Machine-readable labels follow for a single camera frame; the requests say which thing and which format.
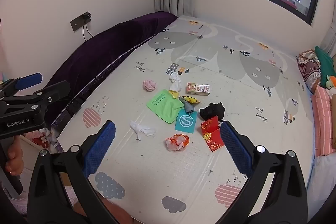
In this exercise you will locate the carrot plush toy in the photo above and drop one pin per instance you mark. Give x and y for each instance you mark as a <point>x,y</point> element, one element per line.
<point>331,81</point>

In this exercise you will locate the red envelope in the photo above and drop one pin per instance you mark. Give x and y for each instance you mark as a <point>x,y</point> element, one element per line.
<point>212,134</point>

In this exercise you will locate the yellow snack wrapper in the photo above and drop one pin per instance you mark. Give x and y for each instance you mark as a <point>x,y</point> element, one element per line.
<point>191,100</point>

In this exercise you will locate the grey sock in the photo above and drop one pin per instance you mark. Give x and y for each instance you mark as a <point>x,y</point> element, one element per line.
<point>189,107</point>

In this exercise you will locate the small drink carton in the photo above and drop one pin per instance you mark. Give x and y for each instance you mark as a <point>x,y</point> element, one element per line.
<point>197,89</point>

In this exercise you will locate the black power plug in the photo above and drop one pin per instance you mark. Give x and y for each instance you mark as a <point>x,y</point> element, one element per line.
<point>87,16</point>

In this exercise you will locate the small yellow wrapper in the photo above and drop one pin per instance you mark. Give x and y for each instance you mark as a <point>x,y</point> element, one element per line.
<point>174,95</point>

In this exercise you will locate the green knitted cloth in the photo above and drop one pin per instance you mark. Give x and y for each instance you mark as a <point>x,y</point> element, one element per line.
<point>325,64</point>

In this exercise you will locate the white tissue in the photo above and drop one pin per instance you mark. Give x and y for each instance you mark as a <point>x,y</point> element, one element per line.
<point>141,130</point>
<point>175,86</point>
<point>174,77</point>

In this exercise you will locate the dark wall socket plate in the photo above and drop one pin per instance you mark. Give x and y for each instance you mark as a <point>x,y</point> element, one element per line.
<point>76,23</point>

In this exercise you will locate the pink ball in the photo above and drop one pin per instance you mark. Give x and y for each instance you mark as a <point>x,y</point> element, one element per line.
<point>149,85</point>

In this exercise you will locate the orange white wrapper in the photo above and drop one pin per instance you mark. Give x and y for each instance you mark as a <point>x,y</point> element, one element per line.
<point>177,142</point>

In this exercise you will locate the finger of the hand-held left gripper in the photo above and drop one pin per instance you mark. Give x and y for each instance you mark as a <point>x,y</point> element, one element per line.
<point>56,90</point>
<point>29,81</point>

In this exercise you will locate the pile of plush toys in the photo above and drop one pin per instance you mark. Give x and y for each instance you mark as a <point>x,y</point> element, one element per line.
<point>42,138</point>

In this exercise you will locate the printed play mat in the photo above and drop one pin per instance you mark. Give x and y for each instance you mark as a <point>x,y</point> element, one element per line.
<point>157,174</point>

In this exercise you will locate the person's leg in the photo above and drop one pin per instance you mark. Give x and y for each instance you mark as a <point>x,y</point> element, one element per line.
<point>118,213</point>

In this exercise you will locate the green packet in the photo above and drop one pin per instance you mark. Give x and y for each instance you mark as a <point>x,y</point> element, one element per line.
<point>162,106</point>

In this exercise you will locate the white bed sheet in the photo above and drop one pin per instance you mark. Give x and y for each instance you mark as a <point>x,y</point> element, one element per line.
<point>321,182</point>

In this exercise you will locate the red basin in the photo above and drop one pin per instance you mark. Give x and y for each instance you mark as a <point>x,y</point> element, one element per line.
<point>287,2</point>

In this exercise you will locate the striped blanket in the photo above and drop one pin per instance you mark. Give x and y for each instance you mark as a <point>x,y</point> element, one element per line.
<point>309,69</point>

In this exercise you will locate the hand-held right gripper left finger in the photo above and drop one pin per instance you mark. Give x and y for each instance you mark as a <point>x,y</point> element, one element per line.
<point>101,148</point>

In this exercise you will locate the person's left hand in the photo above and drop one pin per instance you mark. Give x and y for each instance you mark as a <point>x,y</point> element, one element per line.
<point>14,158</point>

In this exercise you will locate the purple velvet bolster cushion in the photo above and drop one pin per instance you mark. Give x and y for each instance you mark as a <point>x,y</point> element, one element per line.
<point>99,56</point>

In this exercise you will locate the teal card packet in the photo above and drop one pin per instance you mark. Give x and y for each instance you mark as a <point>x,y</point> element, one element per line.
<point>185,121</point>

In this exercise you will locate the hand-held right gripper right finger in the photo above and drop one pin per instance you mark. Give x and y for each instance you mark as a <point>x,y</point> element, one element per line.
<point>235,148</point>

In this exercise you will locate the pink striped pillow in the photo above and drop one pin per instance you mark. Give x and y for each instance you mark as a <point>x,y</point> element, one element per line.
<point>323,121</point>

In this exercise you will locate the black bag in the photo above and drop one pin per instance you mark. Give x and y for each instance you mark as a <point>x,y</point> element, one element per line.
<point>211,111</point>

